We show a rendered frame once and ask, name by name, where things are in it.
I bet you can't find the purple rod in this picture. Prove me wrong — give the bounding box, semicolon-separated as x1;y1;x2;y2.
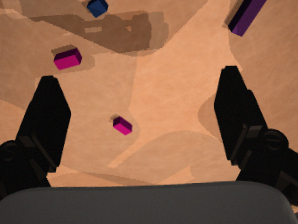
228;0;267;37

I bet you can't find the magenta rod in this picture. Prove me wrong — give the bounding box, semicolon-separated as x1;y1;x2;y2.
53;48;82;70
113;116;132;135

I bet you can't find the small blue block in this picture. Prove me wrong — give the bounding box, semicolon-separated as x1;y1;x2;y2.
87;0;109;18

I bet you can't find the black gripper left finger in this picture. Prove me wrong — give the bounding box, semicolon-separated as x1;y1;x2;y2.
0;75;71;201

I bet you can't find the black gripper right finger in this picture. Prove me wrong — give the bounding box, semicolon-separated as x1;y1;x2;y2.
214;65;298;207

